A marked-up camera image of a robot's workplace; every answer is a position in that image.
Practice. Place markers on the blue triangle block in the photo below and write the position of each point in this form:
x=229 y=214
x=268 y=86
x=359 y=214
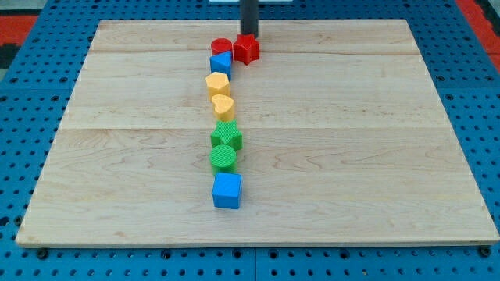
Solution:
x=221 y=63

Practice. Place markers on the green star block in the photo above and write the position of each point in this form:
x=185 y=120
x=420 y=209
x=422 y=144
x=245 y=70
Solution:
x=227 y=133

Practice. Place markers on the green cylinder block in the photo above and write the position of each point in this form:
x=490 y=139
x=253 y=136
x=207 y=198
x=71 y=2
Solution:
x=223 y=159

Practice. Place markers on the yellow heart block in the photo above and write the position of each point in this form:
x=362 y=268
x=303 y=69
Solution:
x=223 y=107

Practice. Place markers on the blue cube block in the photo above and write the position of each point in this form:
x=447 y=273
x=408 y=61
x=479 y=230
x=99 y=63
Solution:
x=226 y=190

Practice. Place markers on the yellow pentagon block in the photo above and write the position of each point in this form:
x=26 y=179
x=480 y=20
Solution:
x=217 y=83

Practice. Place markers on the red star block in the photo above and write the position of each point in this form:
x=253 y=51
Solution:
x=246 y=49

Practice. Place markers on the light wooden board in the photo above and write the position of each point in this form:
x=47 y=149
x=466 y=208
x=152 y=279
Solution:
x=345 y=144

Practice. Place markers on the red cylinder block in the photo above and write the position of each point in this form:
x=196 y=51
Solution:
x=221 y=45

